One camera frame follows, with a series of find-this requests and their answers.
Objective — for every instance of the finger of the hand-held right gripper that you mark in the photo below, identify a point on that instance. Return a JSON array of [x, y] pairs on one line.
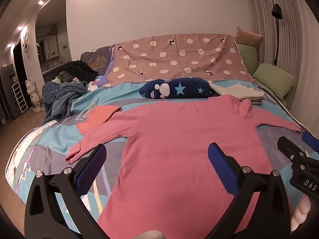
[[311, 140], [290, 148]]

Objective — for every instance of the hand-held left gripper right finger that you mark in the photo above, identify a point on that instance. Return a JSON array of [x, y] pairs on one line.
[[221, 170]]

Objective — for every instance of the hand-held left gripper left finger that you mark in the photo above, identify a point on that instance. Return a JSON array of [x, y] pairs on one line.
[[91, 170]]

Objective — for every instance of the pink long-sleeved shirt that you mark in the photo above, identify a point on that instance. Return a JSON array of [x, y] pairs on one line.
[[179, 139]]

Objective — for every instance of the black clothes pile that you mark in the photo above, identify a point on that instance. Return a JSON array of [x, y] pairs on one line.
[[79, 68]]

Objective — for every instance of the person's right hand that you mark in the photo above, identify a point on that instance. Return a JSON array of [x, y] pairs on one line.
[[302, 212]]

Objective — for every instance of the orange folded garment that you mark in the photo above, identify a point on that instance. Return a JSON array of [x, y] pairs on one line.
[[98, 118]]

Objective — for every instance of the bed with patchwork blue cover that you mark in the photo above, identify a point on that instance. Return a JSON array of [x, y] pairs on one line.
[[49, 134]]

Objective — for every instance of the patterned folded garment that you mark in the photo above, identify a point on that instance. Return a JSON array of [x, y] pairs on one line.
[[251, 102]]

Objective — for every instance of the green pillow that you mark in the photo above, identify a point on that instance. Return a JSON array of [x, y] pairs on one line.
[[274, 81], [246, 57]]

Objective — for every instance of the beige folded garment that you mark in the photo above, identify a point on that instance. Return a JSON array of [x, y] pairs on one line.
[[236, 90]]

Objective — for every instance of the blue-grey blanket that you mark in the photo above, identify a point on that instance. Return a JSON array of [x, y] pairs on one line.
[[63, 97]]

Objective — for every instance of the navy star-print blanket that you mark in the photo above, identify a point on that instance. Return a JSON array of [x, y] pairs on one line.
[[184, 88]]

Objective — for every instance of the white cat figurine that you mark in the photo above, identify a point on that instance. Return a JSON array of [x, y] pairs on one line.
[[33, 93]]

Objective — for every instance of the olive green garment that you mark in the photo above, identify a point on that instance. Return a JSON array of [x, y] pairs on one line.
[[65, 76]]

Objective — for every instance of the white shelf rack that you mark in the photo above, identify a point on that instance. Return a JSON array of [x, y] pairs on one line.
[[20, 97]]

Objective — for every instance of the beige pleated curtain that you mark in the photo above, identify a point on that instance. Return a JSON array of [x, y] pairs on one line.
[[281, 39]]

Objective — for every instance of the purple gold-patterned pillow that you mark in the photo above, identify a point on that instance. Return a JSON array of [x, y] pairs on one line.
[[97, 59]]

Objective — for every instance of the peach pillow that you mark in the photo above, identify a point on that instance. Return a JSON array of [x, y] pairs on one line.
[[248, 36]]

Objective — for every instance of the black floor lamp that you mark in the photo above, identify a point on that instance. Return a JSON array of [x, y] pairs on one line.
[[276, 12]]

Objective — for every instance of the mirrored wall cabinet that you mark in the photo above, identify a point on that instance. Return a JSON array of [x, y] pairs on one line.
[[48, 47]]

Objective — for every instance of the white wall clock decoration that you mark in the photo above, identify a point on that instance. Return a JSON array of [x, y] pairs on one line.
[[25, 44]]

